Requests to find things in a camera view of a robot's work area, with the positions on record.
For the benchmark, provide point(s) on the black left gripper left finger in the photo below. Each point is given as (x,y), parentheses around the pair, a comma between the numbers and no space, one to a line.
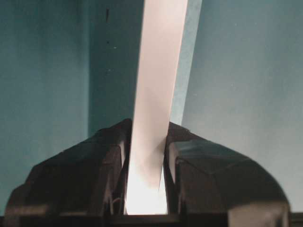
(79,187)

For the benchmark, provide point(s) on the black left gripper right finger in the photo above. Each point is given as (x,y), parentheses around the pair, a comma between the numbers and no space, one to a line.
(209,185)

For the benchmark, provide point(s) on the white wooden board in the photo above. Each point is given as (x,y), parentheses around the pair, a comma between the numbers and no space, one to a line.
(161,38)

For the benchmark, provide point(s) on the teal table cloth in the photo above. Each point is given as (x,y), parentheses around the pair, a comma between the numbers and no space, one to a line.
(68,68)

